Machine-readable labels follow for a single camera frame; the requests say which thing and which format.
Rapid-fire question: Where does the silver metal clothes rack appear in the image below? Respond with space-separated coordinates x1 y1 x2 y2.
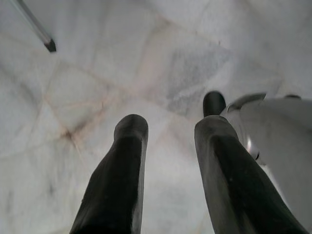
9 0 57 53

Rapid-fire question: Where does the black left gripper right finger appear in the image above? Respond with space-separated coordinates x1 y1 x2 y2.
194 116 309 234

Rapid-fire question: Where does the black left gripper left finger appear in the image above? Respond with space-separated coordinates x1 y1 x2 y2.
69 114 149 234

